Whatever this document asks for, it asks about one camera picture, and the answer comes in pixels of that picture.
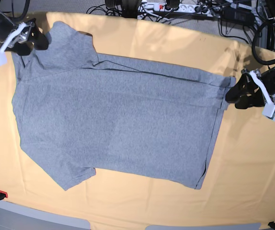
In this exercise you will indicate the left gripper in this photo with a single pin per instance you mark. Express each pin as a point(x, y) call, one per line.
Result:
point(253, 89)

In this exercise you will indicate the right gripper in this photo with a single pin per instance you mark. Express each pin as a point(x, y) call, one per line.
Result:
point(17, 40)

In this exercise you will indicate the grey t-shirt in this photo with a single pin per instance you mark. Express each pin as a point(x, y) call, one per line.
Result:
point(78, 111)

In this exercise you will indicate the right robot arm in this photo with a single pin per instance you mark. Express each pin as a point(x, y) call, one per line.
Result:
point(10, 23)

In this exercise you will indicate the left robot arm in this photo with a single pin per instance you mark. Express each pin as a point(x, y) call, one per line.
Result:
point(269, 7)

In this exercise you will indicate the black power adapter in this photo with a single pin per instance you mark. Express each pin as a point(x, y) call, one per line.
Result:
point(238, 16)

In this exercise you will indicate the yellow table cloth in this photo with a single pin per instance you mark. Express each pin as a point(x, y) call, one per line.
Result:
point(239, 187)

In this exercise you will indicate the white power strip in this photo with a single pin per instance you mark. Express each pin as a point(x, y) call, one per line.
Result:
point(158, 9)

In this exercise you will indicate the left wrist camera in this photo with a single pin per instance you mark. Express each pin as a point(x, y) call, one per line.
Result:
point(269, 111)

